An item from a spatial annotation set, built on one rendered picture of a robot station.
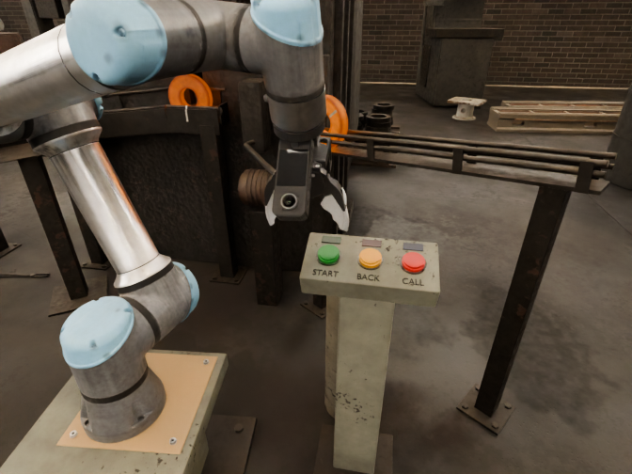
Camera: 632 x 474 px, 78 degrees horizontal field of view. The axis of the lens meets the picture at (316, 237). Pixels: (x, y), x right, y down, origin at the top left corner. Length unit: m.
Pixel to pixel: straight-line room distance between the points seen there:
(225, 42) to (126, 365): 0.55
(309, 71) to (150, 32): 0.17
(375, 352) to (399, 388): 0.50
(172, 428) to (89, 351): 0.23
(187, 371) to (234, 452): 0.29
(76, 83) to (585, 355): 1.55
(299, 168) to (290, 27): 0.17
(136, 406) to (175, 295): 0.21
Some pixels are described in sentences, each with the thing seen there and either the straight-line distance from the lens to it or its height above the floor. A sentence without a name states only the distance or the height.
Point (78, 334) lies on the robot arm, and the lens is 0.76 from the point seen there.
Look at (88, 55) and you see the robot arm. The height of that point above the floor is 0.95.
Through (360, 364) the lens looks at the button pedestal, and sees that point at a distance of 0.82.
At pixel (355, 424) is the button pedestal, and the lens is 0.97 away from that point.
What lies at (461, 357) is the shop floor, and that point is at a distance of 1.43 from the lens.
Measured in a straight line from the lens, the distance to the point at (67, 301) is 1.84.
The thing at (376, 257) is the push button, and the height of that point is 0.61.
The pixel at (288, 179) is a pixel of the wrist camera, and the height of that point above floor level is 0.79.
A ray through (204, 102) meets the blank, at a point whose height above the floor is 0.73.
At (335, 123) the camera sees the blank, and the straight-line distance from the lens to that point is 1.18.
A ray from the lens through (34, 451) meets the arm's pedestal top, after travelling 0.94.
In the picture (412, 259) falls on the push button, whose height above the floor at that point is 0.61.
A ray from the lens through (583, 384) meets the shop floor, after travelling 1.52.
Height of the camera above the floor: 0.98
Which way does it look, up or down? 29 degrees down
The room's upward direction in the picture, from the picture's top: straight up
